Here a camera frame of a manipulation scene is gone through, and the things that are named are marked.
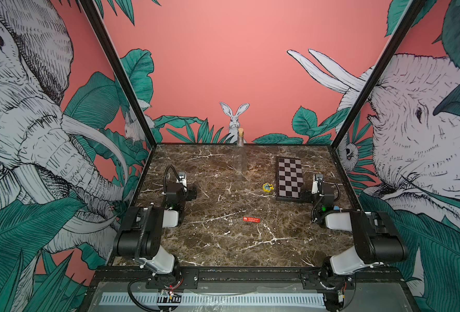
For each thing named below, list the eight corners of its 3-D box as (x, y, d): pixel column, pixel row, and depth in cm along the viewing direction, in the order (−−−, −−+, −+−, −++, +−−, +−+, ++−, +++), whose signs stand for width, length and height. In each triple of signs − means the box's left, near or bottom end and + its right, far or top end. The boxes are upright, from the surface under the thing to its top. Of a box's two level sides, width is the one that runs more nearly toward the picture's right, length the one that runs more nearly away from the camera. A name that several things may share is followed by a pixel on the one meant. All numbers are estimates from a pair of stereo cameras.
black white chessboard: (275, 198, 99) (276, 195, 97) (275, 158, 117) (276, 155, 115) (303, 202, 98) (305, 199, 96) (299, 161, 116) (301, 157, 113)
